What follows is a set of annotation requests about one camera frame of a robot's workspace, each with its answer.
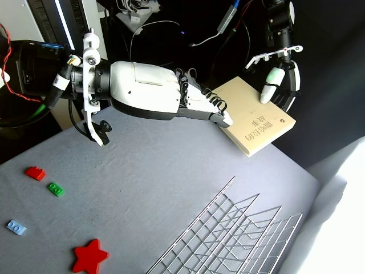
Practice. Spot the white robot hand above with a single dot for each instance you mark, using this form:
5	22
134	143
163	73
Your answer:
142	91
272	82

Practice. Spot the beige book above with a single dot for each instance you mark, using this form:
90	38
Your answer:
256	120

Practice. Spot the grey table cloth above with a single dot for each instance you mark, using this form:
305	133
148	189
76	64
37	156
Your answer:
128	185

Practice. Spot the green toy block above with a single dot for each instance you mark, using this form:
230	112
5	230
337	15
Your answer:
55	189

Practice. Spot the red toy block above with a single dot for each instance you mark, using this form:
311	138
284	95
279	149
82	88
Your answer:
34	173

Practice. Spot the white backdrop cloth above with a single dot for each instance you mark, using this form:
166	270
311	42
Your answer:
348	214

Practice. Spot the red star toy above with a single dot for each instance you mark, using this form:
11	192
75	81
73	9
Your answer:
89	257

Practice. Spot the light blue toy block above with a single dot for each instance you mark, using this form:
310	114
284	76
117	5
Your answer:
16	227

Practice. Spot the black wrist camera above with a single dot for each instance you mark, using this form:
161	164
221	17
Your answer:
105	126

